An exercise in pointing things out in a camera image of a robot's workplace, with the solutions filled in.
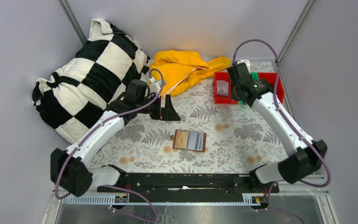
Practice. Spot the right red bin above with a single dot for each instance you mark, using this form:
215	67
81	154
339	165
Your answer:
270	77

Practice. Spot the green bin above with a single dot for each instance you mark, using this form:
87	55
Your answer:
255	77

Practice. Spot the yellow cloth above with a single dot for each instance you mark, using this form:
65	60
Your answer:
183	69

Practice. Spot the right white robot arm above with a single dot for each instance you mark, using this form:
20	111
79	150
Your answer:
304	153

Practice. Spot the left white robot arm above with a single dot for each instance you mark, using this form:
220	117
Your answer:
70	168

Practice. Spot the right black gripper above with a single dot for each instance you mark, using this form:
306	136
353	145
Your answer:
239	94

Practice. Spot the floral table mat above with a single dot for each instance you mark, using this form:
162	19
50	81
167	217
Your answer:
238	139

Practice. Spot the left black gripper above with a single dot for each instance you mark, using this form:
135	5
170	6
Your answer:
158	107

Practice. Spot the aluminium frame rail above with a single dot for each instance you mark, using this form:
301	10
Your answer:
301	189

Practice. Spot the brown leather card holder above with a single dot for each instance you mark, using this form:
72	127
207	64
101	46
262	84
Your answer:
189	140

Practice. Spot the silver VIP card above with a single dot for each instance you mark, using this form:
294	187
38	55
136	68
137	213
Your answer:
222	88

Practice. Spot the left red bin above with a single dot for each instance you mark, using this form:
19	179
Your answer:
222	99

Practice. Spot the black white checkered pillow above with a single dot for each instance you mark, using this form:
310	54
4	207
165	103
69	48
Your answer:
75	96

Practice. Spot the red bin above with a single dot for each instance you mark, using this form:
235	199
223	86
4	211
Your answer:
270	77
222	99

